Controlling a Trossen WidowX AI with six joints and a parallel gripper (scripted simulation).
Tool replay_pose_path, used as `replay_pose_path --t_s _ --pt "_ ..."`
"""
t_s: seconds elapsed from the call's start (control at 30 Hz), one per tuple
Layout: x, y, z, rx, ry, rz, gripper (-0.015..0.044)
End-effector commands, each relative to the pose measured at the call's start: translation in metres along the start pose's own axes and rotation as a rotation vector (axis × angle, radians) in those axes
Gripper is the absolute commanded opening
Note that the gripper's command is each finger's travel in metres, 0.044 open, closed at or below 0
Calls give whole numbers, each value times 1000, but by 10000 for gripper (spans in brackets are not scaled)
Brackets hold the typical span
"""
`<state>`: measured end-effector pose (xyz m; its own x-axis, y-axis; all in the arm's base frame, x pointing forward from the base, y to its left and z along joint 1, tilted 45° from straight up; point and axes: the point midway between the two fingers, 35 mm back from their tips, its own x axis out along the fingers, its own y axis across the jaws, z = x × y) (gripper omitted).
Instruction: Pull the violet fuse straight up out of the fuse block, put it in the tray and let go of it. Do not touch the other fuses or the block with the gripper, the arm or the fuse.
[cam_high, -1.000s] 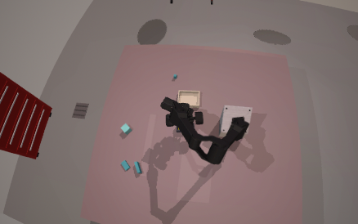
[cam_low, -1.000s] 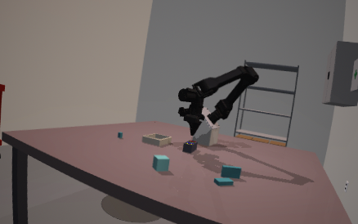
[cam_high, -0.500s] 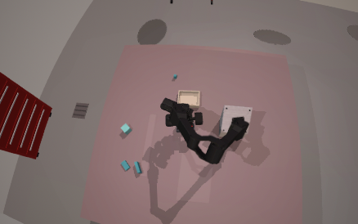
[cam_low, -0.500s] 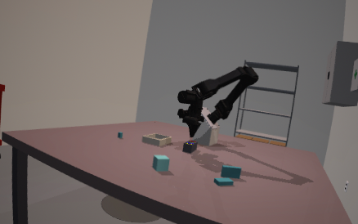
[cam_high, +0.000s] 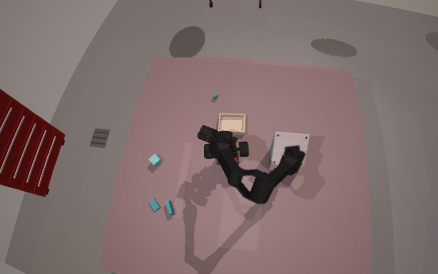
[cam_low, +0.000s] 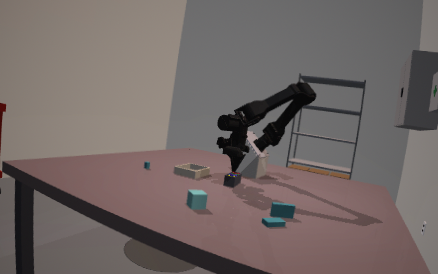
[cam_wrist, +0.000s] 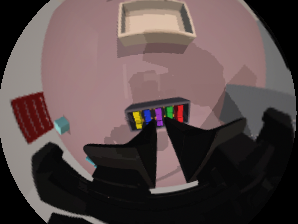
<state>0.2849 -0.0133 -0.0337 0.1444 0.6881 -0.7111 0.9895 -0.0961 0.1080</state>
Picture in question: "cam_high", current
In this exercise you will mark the beige rectangular tray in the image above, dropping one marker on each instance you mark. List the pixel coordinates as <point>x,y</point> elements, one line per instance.
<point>232,122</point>

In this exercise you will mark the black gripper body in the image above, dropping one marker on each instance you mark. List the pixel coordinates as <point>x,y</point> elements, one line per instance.
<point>243,149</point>

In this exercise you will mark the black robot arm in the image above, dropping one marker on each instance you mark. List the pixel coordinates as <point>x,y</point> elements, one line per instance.
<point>220,143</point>

